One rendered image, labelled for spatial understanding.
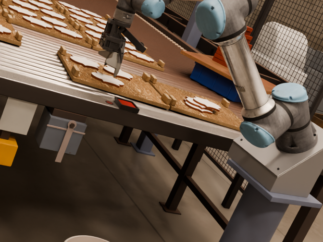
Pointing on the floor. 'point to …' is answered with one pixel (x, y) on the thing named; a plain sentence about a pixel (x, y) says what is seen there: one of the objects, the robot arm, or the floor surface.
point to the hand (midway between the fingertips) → (111, 71)
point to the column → (259, 211)
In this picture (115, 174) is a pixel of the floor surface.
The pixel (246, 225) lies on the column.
